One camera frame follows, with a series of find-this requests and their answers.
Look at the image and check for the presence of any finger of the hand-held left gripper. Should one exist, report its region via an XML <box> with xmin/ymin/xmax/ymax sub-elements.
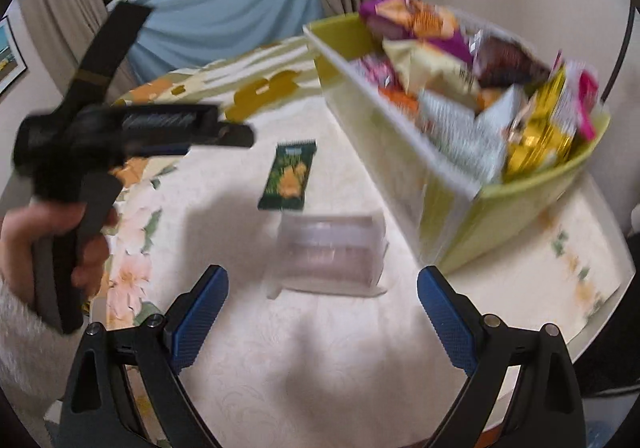
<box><xmin>187</xmin><ymin>121</ymin><xmax>256</xmax><ymax>150</ymax></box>

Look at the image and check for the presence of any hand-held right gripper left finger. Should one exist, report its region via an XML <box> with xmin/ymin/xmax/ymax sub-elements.
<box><xmin>54</xmin><ymin>264</ymin><xmax>231</xmax><ymax>448</ymax></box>

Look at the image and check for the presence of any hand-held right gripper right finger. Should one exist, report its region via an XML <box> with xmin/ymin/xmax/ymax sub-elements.
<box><xmin>416</xmin><ymin>265</ymin><xmax>586</xmax><ymax>448</ymax></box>

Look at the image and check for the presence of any green storage box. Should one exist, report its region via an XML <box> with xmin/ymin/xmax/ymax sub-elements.
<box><xmin>302</xmin><ymin>11</ymin><xmax>613</xmax><ymax>275</ymax></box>

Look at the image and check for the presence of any grey-blue snack packet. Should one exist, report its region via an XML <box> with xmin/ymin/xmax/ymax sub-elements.
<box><xmin>417</xmin><ymin>86</ymin><xmax>526</xmax><ymax>185</ymax></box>

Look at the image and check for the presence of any purple chip packet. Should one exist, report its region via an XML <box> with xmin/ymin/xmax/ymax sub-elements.
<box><xmin>359</xmin><ymin>0</ymin><xmax>476</xmax><ymax>64</ymax></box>

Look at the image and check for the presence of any gold snack packet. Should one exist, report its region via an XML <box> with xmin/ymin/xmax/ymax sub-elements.
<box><xmin>502</xmin><ymin>63</ymin><xmax>576</xmax><ymax>180</ymax></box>

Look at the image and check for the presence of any cream stick snack packet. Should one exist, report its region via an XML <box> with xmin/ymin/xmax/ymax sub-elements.
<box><xmin>382</xmin><ymin>39</ymin><xmax>483</xmax><ymax>99</ymax></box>

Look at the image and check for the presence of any dark purple snack packet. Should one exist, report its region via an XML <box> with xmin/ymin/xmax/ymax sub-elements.
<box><xmin>472</xmin><ymin>31</ymin><xmax>553</xmax><ymax>89</ymax></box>

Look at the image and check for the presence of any person's left forearm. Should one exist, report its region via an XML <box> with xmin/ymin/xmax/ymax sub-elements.
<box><xmin>0</xmin><ymin>273</ymin><xmax>83</xmax><ymax>426</ymax></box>

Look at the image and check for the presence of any person's left hand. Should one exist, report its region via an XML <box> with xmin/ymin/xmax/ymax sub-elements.
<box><xmin>0</xmin><ymin>202</ymin><xmax>119</xmax><ymax>301</ymax></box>

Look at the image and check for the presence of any green snack packet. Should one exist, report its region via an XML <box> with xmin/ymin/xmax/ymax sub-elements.
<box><xmin>257</xmin><ymin>139</ymin><xmax>318</xmax><ymax>211</ymax></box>

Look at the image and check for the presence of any blue cloth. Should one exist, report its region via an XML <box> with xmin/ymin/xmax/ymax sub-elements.
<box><xmin>125</xmin><ymin>0</ymin><xmax>326</xmax><ymax>86</ymax></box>

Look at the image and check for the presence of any floral tablecloth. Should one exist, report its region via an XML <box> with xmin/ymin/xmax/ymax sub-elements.
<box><xmin>87</xmin><ymin>36</ymin><xmax>638</xmax><ymax>448</ymax></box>

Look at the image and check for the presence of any clear cookie packet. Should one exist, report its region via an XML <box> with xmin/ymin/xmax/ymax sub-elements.
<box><xmin>265</xmin><ymin>212</ymin><xmax>391</xmax><ymax>300</ymax></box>

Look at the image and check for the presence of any pink patterned snack packet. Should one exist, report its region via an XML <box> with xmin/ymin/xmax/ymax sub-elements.
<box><xmin>357</xmin><ymin>54</ymin><xmax>402</xmax><ymax>90</ymax></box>

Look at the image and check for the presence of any orange snack packet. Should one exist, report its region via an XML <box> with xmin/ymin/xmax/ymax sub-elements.
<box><xmin>379</xmin><ymin>87</ymin><xmax>421</xmax><ymax>121</ymax></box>

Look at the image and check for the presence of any framed wall picture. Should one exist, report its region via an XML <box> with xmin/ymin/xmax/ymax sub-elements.
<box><xmin>0</xmin><ymin>16</ymin><xmax>28</xmax><ymax>96</ymax></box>

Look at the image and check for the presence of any black cable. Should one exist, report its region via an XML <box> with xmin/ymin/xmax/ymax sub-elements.
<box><xmin>602</xmin><ymin>3</ymin><xmax>640</xmax><ymax>96</ymax></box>

